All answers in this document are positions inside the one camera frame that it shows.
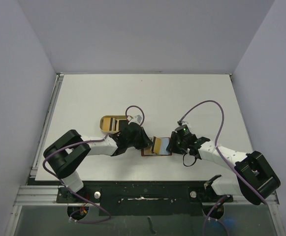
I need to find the brown leather card holder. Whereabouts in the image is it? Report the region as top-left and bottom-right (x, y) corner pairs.
(141, 136), (172, 157)

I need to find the beige oval tray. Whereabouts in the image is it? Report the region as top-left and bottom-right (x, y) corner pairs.
(99, 115), (128, 134)

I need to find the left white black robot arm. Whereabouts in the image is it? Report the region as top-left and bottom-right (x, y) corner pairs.
(42, 122), (153, 202)

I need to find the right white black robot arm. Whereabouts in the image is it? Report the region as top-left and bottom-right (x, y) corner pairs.
(166, 124), (281, 205)

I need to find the black thin wire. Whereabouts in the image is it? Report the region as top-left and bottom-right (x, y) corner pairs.
(182, 153), (199, 167)

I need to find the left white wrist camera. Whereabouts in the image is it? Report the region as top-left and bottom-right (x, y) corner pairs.
(128, 115), (143, 125)

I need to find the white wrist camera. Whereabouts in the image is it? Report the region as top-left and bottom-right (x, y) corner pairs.
(177, 120), (189, 126)
(128, 115), (143, 125)

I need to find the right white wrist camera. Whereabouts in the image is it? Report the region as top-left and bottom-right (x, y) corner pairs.
(177, 120), (189, 126)

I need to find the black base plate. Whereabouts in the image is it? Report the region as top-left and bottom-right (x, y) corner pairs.
(56, 181), (220, 216)

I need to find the aluminium frame rail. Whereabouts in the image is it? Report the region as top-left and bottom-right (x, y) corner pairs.
(13, 183), (280, 206)

